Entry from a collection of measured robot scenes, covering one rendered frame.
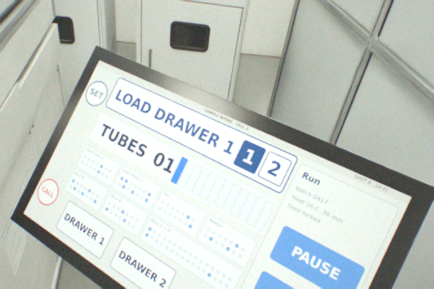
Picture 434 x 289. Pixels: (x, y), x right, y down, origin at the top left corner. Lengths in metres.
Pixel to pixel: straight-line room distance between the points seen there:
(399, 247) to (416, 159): 0.80
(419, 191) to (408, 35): 0.94
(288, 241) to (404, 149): 0.88
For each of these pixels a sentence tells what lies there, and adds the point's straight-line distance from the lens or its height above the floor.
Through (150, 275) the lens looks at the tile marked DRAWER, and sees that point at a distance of 0.52.
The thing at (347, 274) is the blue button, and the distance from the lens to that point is 0.45.
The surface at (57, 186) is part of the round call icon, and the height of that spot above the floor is 1.03.
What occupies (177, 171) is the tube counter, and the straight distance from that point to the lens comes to 0.50.
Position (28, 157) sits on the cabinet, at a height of 0.69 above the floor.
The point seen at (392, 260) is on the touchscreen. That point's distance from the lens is 0.45.
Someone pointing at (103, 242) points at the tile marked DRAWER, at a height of 1.00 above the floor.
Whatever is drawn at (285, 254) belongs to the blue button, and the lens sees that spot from 0.46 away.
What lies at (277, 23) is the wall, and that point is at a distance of 3.92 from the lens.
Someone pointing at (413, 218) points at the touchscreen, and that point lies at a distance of 0.45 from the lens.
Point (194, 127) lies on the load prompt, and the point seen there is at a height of 1.16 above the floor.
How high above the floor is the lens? 1.43
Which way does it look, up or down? 36 degrees down
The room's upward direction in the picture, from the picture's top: 9 degrees clockwise
